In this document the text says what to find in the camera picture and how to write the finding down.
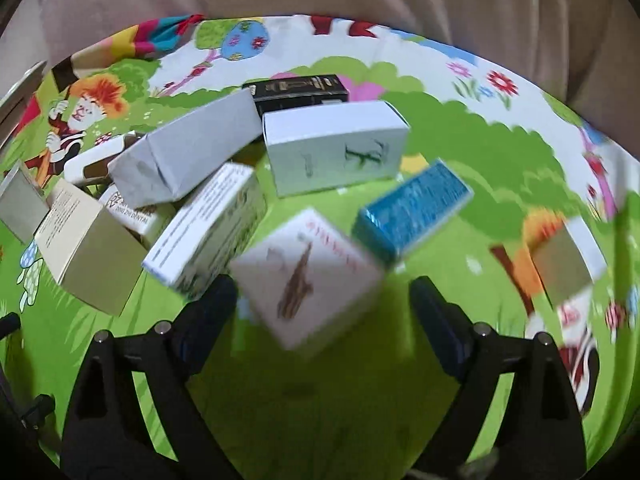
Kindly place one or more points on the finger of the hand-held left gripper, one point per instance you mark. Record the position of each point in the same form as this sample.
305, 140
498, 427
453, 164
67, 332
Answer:
37, 410

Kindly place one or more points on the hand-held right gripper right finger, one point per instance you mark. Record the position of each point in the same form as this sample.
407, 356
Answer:
440, 325

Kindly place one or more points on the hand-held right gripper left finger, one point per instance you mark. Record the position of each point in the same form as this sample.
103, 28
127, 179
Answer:
210, 310

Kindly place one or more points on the white box with brown print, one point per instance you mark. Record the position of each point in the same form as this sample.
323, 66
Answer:
310, 280

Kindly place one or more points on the blue box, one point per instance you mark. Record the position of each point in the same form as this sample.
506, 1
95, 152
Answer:
415, 205

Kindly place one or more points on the white and gold box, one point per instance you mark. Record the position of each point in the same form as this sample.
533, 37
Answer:
85, 165

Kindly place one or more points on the white box with fine text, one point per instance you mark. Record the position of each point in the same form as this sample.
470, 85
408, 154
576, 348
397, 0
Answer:
210, 230

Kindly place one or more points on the small white printed box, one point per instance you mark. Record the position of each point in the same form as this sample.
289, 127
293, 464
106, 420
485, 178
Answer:
140, 215

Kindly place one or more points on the beige box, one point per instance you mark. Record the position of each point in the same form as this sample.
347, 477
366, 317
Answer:
565, 265
95, 260

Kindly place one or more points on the cartoon printed blanket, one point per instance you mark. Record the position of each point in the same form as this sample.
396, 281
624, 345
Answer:
310, 410

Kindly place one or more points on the long grey-white box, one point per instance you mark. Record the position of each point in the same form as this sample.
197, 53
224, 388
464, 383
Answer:
185, 155

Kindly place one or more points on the white box with green logo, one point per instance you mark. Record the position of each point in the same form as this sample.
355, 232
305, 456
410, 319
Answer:
325, 150

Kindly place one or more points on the grey box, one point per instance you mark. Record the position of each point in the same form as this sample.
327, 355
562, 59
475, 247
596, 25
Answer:
20, 205

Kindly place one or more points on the black box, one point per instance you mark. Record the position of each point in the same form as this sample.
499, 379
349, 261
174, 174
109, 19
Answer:
300, 95

